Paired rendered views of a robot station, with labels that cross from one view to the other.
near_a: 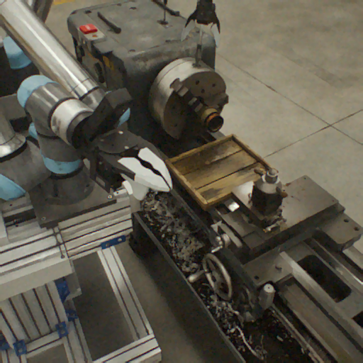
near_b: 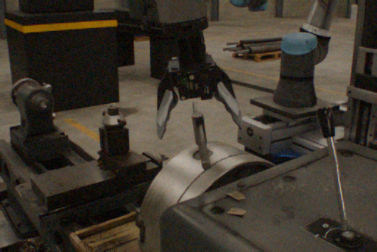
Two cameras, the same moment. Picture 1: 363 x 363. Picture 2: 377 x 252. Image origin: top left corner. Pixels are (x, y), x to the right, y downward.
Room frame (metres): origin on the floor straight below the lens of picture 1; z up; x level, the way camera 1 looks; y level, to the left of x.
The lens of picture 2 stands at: (2.24, -0.16, 1.54)
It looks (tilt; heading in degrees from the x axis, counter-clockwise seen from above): 19 degrees down; 175
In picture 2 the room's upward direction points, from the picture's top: straight up
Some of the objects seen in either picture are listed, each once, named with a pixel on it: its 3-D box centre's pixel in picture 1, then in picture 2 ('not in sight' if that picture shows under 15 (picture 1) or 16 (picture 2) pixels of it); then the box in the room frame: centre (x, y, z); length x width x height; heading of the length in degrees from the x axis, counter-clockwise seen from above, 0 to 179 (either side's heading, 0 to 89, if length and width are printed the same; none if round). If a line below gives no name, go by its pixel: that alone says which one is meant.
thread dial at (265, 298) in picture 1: (266, 296); not in sight; (0.74, -0.28, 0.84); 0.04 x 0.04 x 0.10; 32
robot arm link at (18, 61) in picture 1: (18, 60); not in sight; (1.36, 0.56, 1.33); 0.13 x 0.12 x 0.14; 10
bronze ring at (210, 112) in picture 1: (209, 118); not in sight; (1.38, -0.11, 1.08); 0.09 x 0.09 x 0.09; 32
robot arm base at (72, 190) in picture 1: (65, 174); (295, 88); (0.91, 0.34, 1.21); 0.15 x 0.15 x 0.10
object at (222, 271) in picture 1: (230, 280); not in sight; (0.85, -0.18, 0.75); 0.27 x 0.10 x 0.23; 32
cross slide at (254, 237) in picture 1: (276, 214); (100, 175); (0.99, -0.34, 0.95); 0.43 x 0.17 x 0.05; 122
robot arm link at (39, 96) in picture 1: (50, 105); not in sight; (0.68, 0.24, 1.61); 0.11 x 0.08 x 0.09; 46
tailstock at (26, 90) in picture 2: not in sight; (35, 115); (0.49, -0.67, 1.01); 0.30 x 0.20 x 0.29; 32
